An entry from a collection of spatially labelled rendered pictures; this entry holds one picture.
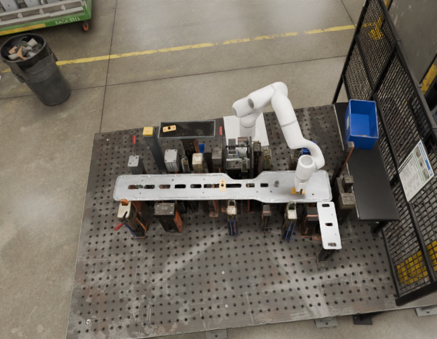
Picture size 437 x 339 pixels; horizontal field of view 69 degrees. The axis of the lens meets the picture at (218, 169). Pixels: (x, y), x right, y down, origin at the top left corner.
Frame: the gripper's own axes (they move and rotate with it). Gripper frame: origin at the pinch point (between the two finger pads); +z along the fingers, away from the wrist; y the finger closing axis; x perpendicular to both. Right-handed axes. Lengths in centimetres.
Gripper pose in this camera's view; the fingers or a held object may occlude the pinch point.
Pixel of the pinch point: (298, 189)
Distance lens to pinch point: 201.1
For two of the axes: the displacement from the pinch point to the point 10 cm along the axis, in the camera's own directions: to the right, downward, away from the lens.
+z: 0.8, 5.2, 8.5
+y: -0.2, 8.5, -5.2
